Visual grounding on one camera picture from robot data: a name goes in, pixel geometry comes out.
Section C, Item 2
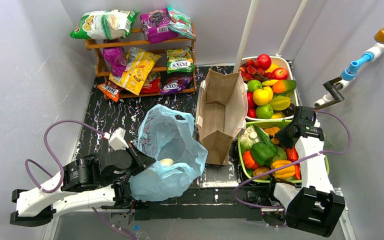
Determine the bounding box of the yellow bell pepper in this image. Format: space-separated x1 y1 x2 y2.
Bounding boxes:
270 160 296 180

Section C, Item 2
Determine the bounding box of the white pipe right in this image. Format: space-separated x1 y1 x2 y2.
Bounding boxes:
275 0 309 57

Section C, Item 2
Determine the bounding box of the white pipe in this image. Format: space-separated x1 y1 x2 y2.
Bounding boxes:
275 0 309 57
233 0 260 73

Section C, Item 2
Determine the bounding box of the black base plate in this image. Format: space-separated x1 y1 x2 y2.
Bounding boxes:
134 187 271 221

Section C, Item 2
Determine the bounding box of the brown paper bag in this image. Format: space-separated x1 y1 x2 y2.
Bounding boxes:
195 69 248 166

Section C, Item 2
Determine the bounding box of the purple snack bag middle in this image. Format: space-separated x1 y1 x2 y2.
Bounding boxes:
103 47 127 77

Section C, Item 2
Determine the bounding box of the green Fox's candy bag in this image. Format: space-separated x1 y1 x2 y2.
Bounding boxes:
166 47 195 74

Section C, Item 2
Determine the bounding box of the pipe with blue orange fittings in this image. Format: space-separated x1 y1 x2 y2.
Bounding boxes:
314 27 384 111

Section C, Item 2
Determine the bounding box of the yellow green starfruit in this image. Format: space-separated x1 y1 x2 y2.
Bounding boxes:
268 96 291 111

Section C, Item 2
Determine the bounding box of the purple snack bag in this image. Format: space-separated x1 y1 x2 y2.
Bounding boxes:
140 8 179 44
103 47 127 77

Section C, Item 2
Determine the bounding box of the red carrot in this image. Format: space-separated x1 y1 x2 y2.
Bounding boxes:
285 146 302 180

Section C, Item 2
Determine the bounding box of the green bell pepper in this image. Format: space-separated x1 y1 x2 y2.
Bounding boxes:
250 142 278 166

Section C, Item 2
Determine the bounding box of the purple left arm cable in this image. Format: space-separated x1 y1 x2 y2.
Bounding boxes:
24 119 112 195

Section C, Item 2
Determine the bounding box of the light blue plastic grocery bag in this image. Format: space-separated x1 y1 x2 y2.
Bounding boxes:
129 104 208 202

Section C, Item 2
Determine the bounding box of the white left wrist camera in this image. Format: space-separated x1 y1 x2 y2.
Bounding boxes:
103 127 129 151

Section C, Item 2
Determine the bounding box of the yellow snack bag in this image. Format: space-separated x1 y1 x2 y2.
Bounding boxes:
108 47 161 96

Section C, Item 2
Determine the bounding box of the red cherry bunch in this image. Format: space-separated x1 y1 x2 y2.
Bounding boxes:
238 59 274 82

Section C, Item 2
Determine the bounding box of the white radish with leaves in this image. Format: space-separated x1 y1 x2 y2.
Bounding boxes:
159 158 174 167

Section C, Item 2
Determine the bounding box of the green white chips bag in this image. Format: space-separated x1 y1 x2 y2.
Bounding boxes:
69 9 138 40

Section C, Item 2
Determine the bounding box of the orange snack bag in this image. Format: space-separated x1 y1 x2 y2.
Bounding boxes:
97 81 122 102

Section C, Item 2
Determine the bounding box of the white garlic cabbage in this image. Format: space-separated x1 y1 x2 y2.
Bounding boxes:
239 125 261 152

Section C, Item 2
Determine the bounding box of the red apple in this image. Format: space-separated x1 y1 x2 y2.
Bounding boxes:
272 67 289 80
256 54 272 71

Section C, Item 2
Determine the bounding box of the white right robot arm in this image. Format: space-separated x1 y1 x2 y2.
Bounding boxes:
273 106 345 238

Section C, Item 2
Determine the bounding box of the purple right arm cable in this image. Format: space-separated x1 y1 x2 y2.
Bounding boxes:
233 110 353 210

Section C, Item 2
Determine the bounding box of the wooden snack shelf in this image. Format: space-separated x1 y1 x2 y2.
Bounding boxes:
85 28 196 84

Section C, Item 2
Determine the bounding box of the red apple right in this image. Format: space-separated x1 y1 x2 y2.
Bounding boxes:
272 67 289 80

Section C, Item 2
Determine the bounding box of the white pipe left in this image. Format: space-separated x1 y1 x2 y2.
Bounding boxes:
233 0 260 73

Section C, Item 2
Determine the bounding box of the brown kiwi potato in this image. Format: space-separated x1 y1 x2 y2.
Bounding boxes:
252 166 271 180

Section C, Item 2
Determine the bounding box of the orange food piece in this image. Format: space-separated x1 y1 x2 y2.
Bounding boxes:
263 126 281 138

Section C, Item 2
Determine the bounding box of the green vegetable basket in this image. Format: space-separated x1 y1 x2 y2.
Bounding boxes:
237 119 330 185

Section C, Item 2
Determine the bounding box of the orange tomato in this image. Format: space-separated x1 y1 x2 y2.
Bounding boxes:
242 150 260 170

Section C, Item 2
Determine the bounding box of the lime green apple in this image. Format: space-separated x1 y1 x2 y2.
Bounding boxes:
255 104 274 119

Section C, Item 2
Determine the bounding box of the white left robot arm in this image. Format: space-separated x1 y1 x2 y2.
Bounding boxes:
9 144 156 227

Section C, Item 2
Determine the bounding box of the purple snack bag top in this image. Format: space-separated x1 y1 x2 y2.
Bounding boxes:
140 8 179 44

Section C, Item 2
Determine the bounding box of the red apple top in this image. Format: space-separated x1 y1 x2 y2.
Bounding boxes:
256 54 272 71

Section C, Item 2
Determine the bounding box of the white fruit basket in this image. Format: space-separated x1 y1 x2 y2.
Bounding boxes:
240 56 302 122

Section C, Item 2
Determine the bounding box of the mango orange green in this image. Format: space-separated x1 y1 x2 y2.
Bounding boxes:
272 80 297 94

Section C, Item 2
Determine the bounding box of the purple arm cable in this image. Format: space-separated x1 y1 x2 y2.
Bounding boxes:
233 110 353 210
24 119 112 195

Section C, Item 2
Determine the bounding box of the purple Fox's candy bag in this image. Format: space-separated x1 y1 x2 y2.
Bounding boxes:
160 75 193 95

